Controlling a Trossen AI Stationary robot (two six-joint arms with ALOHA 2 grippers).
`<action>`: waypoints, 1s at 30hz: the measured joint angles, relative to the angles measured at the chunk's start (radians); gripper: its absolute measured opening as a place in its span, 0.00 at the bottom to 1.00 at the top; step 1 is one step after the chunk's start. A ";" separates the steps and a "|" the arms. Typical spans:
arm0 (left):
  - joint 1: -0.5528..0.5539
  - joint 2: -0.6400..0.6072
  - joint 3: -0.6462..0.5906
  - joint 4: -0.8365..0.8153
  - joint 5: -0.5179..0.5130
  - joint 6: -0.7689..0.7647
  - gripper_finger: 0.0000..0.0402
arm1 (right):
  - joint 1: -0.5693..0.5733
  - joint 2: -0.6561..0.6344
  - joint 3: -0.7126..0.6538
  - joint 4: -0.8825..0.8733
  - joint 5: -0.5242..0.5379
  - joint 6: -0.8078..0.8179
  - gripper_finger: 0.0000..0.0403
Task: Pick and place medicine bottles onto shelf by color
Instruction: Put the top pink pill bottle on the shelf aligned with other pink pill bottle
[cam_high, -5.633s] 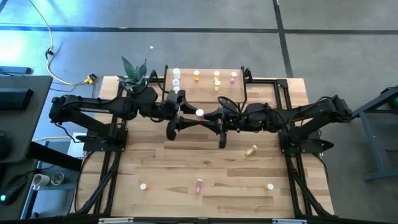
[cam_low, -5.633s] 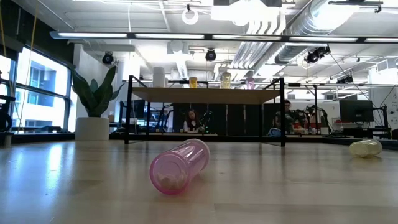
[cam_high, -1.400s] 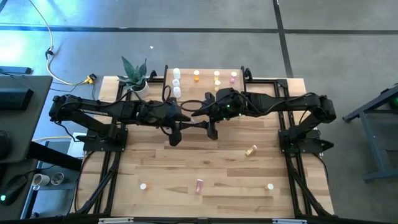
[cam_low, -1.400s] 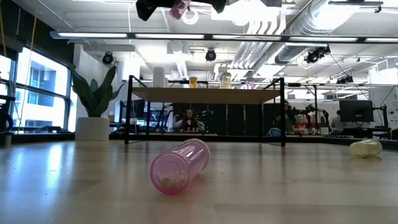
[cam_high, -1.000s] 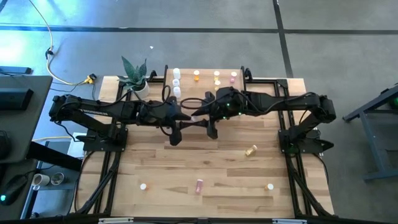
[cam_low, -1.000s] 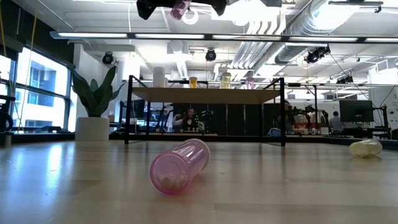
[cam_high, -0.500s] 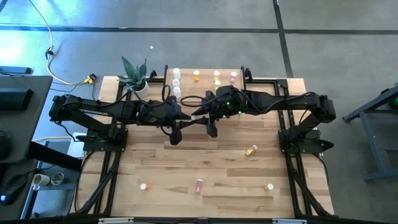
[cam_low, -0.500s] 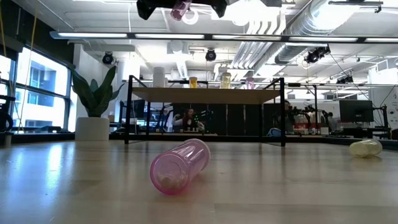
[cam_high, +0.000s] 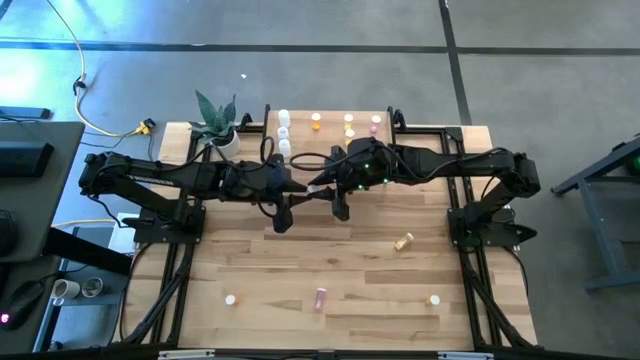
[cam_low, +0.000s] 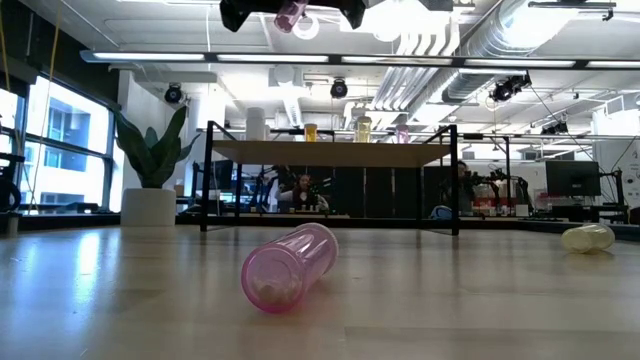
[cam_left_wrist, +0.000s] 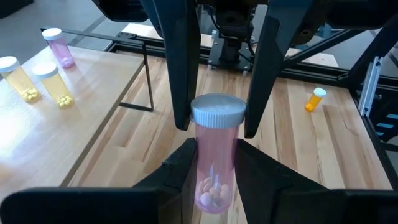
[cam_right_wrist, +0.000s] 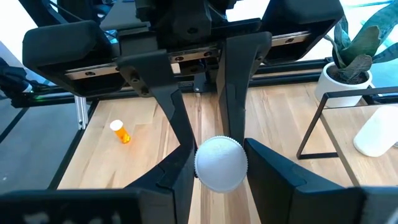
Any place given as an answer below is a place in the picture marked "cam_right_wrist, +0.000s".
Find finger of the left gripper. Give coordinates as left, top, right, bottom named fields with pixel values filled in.
left=118, top=49, right=197, bottom=150
left=217, top=30, right=273, bottom=141

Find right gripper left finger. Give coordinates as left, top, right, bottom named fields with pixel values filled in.
left=126, top=144, right=197, bottom=224

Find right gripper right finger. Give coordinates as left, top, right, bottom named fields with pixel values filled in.
left=244, top=138, right=364, bottom=224

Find orange medicine bottle white cap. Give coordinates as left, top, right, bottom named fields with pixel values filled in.
left=109, top=119, right=132, bottom=144

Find silver aluminium extrusion piece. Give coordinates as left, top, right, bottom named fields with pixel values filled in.
left=73, top=95, right=90, bottom=130

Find snake plant in white pot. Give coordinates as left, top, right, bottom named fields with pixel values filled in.
left=314, top=0, right=398, bottom=108

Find black aluminium table frame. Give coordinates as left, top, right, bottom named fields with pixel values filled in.
left=9, top=57, right=398, bottom=191

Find wooden shelf black metal frame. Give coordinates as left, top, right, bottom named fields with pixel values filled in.
left=295, top=86, right=398, bottom=187

